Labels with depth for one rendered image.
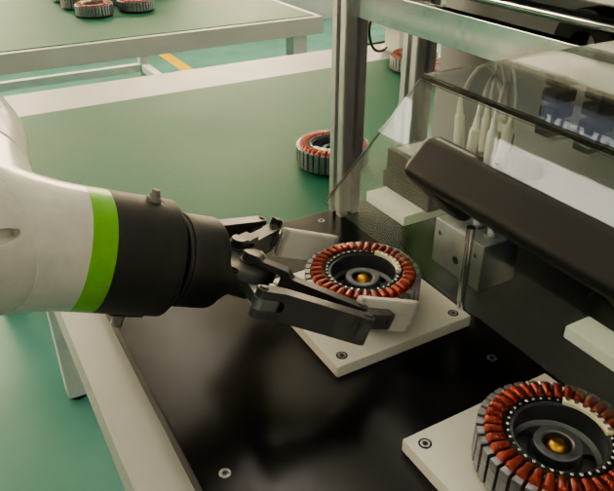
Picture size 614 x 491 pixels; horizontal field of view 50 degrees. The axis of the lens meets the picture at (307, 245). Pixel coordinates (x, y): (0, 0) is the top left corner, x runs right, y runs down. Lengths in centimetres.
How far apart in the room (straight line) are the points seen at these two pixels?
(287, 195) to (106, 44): 103
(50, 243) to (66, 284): 3
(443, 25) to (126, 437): 45
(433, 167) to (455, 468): 30
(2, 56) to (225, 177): 95
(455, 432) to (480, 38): 32
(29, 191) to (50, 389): 139
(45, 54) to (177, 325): 127
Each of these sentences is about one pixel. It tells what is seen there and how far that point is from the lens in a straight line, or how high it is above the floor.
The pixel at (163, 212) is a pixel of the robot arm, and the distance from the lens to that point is 49.
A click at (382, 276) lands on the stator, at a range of 66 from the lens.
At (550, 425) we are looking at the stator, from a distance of 52.
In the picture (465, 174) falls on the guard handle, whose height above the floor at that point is 106.
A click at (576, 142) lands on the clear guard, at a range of 28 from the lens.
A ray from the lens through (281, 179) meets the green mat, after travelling 97.
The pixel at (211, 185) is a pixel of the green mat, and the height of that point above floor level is 75.
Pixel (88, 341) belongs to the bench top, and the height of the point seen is 75.
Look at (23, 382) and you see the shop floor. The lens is 187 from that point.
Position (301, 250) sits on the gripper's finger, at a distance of 67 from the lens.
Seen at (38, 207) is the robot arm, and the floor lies 97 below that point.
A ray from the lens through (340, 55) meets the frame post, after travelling 76.
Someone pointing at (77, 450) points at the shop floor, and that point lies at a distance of 165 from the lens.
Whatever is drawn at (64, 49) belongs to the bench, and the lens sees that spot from 184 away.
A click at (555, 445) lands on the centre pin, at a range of 50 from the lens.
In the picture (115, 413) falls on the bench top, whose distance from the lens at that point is 60.
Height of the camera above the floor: 116
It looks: 30 degrees down
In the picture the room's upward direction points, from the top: straight up
